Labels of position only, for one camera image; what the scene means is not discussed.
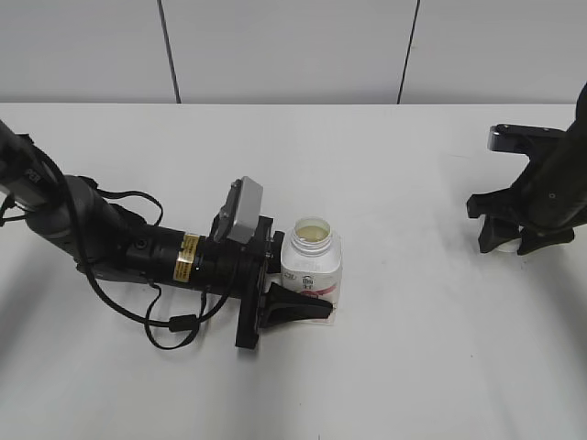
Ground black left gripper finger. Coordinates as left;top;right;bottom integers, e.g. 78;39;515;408
261;282;334;329
268;231;285;274

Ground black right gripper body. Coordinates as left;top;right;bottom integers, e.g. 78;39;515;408
466;188;573;235

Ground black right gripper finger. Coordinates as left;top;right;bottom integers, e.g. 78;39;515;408
478;215;521;253
517;228;575;255

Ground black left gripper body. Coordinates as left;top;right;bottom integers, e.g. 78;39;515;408
196;215;273;349

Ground white round bottle cap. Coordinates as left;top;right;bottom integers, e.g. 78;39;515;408
495;238;521;253

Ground white strawberry yogurt bottle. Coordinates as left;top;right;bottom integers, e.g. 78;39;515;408
280;217;343;325

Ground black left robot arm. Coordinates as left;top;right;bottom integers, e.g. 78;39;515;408
1;126;334;349

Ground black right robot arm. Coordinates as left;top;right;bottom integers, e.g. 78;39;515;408
466;89;586;256

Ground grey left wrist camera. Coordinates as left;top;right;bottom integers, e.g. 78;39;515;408
214;176;263;245

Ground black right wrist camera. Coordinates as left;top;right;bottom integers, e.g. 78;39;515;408
488;124;565;160

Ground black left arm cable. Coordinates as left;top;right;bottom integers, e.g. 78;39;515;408
0;150;230;350

